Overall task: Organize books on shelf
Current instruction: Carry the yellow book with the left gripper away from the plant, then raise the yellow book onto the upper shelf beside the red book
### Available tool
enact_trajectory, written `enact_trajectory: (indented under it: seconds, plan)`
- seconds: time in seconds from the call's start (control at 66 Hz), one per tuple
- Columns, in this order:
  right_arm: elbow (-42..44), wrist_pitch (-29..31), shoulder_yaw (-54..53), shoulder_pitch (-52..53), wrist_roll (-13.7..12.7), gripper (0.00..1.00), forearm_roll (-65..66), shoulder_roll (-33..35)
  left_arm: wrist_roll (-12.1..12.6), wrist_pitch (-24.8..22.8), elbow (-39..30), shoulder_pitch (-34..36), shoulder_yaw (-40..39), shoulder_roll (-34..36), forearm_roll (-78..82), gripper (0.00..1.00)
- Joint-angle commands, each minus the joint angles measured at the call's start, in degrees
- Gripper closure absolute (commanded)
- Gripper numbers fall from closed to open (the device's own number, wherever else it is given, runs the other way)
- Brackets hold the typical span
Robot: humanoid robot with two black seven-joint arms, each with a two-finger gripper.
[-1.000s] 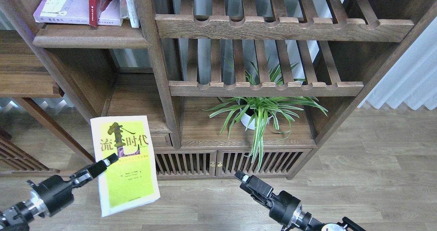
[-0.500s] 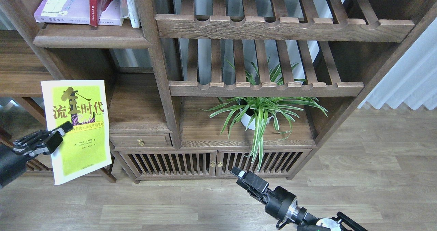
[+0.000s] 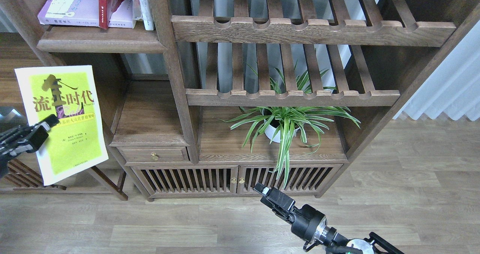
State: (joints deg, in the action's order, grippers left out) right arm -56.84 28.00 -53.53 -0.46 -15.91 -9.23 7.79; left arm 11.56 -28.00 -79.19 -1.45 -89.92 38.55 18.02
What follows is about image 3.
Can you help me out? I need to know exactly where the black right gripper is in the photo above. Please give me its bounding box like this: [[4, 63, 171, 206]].
[[254, 183, 325, 242]]

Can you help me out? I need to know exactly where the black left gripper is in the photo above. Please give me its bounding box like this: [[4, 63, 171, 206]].
[[0, 114, 59, 178]]

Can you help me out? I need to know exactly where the yellow green book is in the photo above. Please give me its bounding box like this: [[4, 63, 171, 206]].
[[15, 65, 109, 185]]

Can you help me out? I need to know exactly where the white lavender book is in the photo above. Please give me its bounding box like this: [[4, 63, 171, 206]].
[[37, 0, 137, 29]]

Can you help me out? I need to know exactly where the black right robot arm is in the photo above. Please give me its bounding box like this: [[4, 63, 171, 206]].
[[254, 183, 402, 254]]

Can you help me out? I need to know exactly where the white plant pot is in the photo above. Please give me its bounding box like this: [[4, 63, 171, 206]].
[[264, 119, 300, 143]]

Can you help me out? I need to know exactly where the green spider plant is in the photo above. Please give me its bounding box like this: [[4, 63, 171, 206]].
[[224, 61, 361, 189]]

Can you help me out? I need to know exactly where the brass drawer knob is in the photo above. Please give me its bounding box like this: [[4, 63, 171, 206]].
[[151, 152, 159, 161]]

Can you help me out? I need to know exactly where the dark wooden bookshelf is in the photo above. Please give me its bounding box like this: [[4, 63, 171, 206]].
[[1, 0, 479, 201]]

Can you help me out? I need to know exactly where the white upright book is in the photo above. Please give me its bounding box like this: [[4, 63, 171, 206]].
[[132, 0, 155, 31]]

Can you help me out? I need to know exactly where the white curtain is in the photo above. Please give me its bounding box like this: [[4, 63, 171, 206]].
[[394, 22, 480, 121]]

